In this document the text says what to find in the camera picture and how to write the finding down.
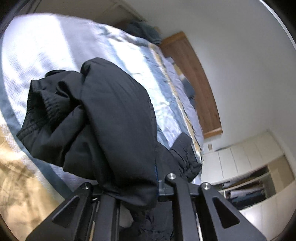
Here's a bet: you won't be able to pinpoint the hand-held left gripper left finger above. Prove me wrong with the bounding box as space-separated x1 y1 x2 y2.
25 182 121 241

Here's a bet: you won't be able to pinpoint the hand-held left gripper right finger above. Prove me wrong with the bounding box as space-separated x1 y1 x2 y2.
157 173 267 241

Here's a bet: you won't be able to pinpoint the black padded jacket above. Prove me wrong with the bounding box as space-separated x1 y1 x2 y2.
17 57 202 241

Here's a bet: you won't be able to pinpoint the stacked clothes on wardrobe shelf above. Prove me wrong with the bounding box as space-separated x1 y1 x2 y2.
222 173 266 207

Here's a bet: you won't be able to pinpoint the white wardrobe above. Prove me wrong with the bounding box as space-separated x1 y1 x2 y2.
200 130 295 241

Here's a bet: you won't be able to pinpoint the dark blue pillow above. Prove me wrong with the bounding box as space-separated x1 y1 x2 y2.
182 77 197 103
126 21 162 45

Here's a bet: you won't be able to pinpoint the wooden headboard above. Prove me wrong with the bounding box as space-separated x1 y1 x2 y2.
161 32 223 139

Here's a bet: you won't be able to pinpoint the bed with striped bedding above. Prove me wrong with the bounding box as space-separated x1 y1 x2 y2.
0 13 205 232

